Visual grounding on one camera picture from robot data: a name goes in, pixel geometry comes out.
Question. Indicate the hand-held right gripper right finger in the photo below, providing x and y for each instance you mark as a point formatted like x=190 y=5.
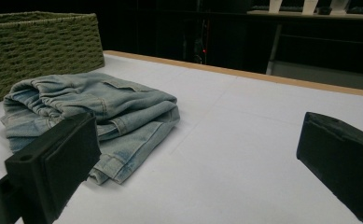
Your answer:
x=341 y=155

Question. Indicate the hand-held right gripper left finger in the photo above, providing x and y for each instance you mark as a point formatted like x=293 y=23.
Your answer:
x=51 y=168

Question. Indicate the light blue jeans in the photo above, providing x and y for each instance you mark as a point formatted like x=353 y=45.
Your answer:
x=114 y=102

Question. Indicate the dark stand with red light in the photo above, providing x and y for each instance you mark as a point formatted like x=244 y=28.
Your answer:
x=199 y=43

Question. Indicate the green woven basket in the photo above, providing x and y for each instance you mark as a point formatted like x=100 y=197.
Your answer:
x=36 y=49

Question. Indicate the background table with white legs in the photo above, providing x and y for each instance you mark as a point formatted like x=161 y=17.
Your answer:
x=313 y=18

